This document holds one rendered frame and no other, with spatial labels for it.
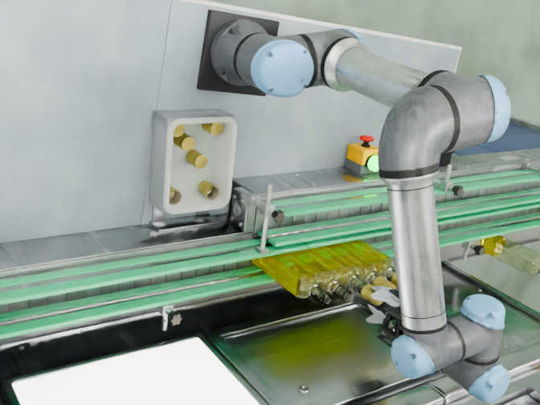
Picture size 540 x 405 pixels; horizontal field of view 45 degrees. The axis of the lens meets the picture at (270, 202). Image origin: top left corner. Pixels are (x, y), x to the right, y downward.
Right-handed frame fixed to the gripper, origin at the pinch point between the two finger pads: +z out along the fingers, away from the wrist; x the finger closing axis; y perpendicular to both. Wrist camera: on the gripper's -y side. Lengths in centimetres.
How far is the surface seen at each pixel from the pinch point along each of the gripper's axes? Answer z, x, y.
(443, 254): 30, 11, -59
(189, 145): 36, -26, 31
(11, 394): 14, 13, 75
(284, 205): 26.5, -13.3, 9.5
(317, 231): 23.6, -6.4, 0.2
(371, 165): 32.9, -19.2, -23.5
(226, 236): 30.0, -5.2, 22.7
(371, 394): -14.3, 12.7, 11.5
